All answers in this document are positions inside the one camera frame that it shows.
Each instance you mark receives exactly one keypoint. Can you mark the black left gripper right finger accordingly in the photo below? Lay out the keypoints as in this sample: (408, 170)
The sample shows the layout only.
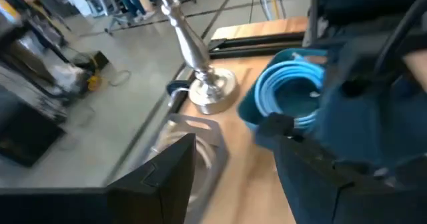
(310, 184)

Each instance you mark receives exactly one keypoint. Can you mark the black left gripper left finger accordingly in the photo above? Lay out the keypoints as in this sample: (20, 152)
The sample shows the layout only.
(160, 190)

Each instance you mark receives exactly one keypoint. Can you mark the clear plastic bin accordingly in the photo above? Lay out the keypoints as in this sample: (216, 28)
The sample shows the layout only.
(213, 130)

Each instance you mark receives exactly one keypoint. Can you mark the blue plastic bin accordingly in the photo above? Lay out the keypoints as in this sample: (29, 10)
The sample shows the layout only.
(248, 114)

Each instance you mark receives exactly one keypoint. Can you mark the white shade silver table lamp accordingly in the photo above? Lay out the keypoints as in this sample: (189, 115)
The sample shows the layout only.
(213, 94)

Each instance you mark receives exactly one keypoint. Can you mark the black equipment case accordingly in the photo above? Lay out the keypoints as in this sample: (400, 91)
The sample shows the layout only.
(26, 134)

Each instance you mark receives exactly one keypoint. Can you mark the black floor box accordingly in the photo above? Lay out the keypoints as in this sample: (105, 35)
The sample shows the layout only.
(86, 62)

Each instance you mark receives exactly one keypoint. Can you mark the grey office chair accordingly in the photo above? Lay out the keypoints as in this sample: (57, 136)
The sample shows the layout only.
(115, 10)

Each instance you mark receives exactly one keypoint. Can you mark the person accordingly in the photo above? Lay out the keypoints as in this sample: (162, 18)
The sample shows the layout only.
(130, 0)

